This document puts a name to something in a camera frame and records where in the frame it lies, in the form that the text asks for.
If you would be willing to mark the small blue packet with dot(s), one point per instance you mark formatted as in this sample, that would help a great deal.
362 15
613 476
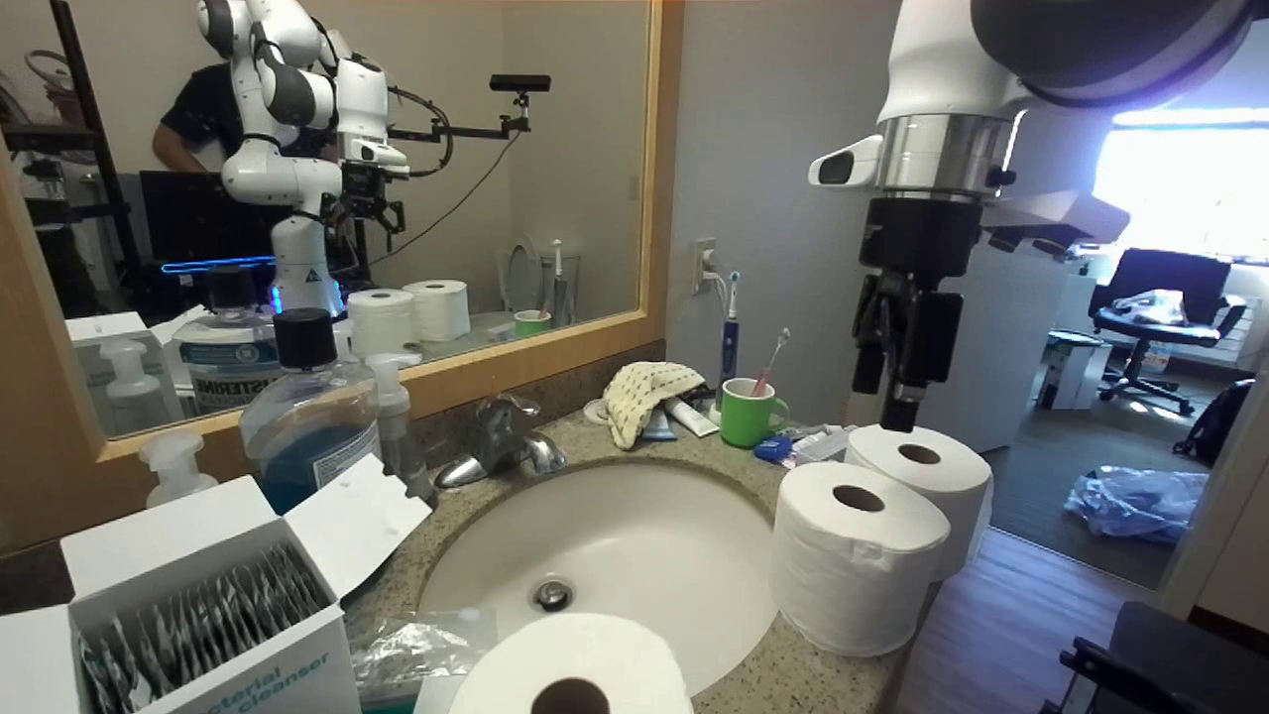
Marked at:
777 449

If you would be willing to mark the cream patterned washcloth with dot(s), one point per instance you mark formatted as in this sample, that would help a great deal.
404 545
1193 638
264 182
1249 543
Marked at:
641 391

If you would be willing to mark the small white cardboard box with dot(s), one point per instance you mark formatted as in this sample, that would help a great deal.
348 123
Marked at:
820 442

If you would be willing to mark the electric toothbrush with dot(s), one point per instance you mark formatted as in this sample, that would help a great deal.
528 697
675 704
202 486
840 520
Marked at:
726 340

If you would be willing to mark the clear bag with small box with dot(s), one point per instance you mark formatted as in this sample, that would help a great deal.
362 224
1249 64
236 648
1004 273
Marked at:
404 655

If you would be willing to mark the white wall outlet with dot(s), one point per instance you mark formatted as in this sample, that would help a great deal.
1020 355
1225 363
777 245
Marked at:
709 268

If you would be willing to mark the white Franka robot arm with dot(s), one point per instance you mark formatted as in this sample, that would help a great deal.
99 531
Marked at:
976 52

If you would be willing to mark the pink manual toothbrush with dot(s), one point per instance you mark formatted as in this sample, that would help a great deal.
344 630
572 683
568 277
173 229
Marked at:
771 357

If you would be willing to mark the clear pump dispenser bottle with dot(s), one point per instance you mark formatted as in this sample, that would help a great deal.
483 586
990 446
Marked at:
181 469

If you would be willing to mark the white oval sink basin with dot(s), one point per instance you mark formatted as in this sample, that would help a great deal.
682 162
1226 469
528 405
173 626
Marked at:
619 543

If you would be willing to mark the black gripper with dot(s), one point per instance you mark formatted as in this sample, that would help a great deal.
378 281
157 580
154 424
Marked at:
923 238

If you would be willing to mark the white storage container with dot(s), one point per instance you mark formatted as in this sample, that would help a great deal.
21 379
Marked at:
1073 379

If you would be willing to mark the small clear soap pump bottle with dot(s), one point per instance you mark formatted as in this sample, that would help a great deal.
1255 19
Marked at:
393 424

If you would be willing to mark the open white box with packets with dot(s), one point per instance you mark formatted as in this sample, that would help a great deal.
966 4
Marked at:
264 676

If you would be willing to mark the white toilet paper roll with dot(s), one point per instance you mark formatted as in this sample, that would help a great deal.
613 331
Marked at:
954 476
855 570
581 655

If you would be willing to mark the green ceramic mug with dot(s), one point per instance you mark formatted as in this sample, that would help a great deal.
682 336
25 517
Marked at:
749 420

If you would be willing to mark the wood framed wall mirror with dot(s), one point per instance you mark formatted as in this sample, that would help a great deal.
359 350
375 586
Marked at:
528 355

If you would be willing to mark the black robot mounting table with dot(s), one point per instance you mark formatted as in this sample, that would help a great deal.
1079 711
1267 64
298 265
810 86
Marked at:
1175 668

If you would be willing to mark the bright window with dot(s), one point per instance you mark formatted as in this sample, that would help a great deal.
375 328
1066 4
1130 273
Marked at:
1183 183

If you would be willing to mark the black bag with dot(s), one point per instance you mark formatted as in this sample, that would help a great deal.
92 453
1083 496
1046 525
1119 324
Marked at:
1216 424

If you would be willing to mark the black office chair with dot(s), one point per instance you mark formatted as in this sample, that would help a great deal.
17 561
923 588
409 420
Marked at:
1165 301

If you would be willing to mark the white toothpaste tube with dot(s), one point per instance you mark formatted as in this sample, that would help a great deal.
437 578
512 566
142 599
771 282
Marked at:
693 420

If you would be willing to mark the chrome sink faucet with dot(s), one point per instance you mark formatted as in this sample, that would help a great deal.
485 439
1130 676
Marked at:
511 442

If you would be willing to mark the blue plastic bag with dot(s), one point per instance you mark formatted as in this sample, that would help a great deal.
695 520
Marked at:
1136 503

